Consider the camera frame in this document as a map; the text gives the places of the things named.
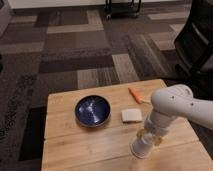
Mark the white ceramic cup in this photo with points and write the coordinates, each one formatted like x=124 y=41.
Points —
x=142 y=145

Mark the white rectangular eraser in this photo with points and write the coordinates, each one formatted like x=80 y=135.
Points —
x=131 y=115

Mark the dark blue ceramic bowl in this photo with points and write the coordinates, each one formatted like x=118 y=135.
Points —
x=92 y=111

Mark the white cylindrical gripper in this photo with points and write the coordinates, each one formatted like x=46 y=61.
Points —
x=157 y=124

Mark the orange carrot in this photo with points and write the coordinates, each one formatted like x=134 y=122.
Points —
x=137 y=97

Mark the black office chair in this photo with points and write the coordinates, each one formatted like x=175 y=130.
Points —
x=194 y=45

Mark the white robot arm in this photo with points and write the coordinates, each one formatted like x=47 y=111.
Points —
x=172 y=102

